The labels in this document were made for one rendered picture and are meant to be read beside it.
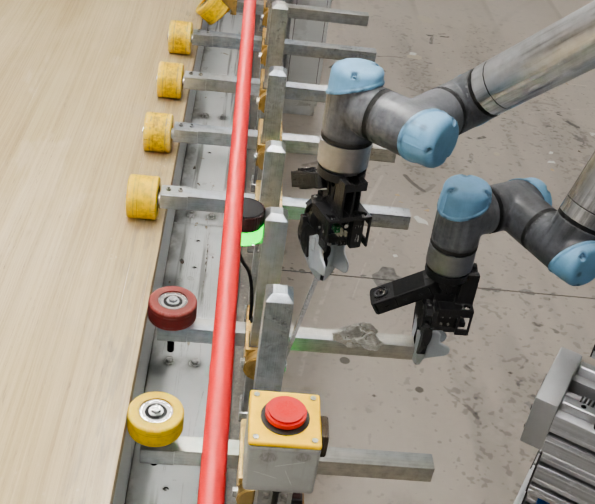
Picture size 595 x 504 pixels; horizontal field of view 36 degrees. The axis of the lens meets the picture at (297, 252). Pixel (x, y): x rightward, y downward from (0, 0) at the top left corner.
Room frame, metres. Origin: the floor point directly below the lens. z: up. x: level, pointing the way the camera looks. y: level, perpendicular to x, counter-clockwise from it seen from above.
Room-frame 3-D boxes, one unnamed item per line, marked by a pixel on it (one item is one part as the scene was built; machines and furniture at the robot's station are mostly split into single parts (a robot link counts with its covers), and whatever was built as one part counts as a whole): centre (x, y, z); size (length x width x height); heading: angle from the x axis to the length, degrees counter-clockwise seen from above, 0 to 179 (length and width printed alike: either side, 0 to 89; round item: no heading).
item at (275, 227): (1.13, 0.04, 0.89); 0.03 x 0.03 x 0.48; 6
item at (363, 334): (1.19, -0.12, 0.87); 0.09 x 0.07 x 0.02; 96
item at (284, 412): (0.62, -0.01, 1.22); 0.04 x 0.04 x 0.02
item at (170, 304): (1.16, 0.19, 0.85); 0.08 x 0.08 x 0.11
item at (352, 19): (2.42, 0.08, 0.95); 0.36 x 0.03 x 0.03; 96
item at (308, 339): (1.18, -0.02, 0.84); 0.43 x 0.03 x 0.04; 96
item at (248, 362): (1.15, 0.04, 0.85); 0.13 x 0.06 x 0.05; 6
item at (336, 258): (1.15, -0.07, 1.04); 0.06 x 0.03 x 0.09; 27
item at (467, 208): (1.20, -0.24, 1.12); 0.09 x 0.08 x 0.11; 123
